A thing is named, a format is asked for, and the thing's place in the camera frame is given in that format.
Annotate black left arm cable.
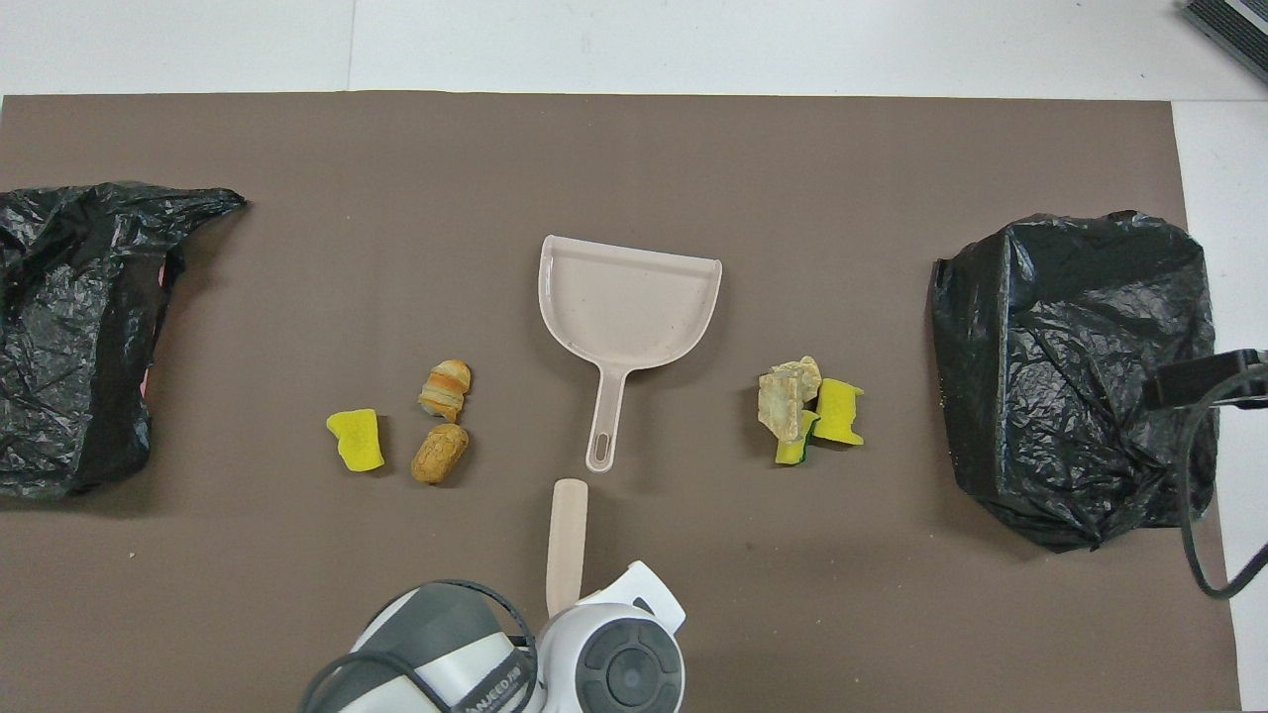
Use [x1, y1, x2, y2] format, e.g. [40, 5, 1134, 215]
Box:
[297, 579, 544, 713]

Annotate beige brush black bristles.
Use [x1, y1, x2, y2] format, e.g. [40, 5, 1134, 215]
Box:
[546, 478, 589, 620]

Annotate beige plastic dustpan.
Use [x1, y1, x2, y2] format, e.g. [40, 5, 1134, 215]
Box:
[538, 235, 723, 473]

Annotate left black trash bag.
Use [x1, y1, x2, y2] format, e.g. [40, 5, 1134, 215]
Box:
[0, 181, 248, 499]

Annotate yellow sponge green backing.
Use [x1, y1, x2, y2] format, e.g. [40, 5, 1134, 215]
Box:
[775, 411, 821, 466]
[326, 408, 385, 472]

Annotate grey ridged object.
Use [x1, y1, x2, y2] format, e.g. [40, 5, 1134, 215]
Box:
[1179, 0, 1268, 85]

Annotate brown table mat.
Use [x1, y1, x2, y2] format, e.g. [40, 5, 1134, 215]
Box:
[0, 92, 1241, 713]

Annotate croissant shaped bread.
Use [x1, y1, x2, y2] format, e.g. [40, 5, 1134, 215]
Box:
[418, 359, 474, 424]

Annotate black trash bag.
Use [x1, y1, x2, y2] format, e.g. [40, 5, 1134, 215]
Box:
[0, 181, 248, 499]
[929, 210, 1221, 554]

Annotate pale crusty bread piece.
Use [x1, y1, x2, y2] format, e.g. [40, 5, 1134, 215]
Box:
[758, 356, 823, 443]

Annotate right black trash bag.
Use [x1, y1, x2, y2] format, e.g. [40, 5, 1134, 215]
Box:
[929, 210, 1221, 554]

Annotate yellow notched sponge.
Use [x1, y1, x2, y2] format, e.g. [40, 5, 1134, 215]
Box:
[812, 378, 866, 447]

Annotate brown bread roll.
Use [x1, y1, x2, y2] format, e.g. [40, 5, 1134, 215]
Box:
[411, 424, 471, 486]

